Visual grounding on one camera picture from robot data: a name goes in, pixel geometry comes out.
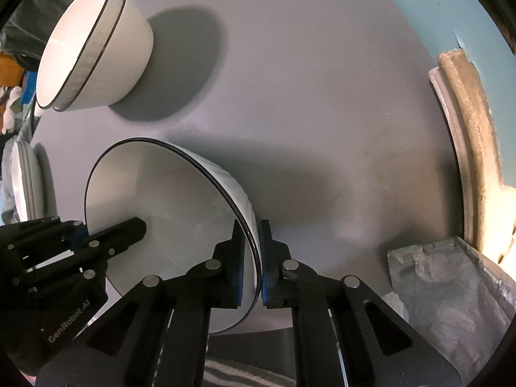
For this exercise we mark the white plate with black rim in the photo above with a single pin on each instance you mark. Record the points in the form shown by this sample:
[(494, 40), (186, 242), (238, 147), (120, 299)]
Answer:
[(20, 181)]

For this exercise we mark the clear plastic bag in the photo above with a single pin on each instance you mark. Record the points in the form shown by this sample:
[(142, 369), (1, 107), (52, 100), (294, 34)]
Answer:
[(447, 298)]

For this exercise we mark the dark cloth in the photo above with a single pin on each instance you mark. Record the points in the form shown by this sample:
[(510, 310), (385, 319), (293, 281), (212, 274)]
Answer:
[(36, 20)]

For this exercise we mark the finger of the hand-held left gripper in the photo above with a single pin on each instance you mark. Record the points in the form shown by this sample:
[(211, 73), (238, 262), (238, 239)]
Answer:
[(121, 236), (44, 236)]

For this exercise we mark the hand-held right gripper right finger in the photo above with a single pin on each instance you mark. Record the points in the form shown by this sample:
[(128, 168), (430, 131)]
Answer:
[(268, 274)]

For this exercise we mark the white bowl with black rim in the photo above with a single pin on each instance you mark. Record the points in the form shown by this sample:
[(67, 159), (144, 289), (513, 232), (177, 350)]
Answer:
[(129, 56), (169, 209), (68, 48)]

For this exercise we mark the beige wall moulding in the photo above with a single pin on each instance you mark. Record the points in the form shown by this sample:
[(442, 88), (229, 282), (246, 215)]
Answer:
[(471, 137)]

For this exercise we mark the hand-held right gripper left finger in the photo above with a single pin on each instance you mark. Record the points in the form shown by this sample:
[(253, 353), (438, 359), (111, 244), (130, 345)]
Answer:
[(240, 258)]

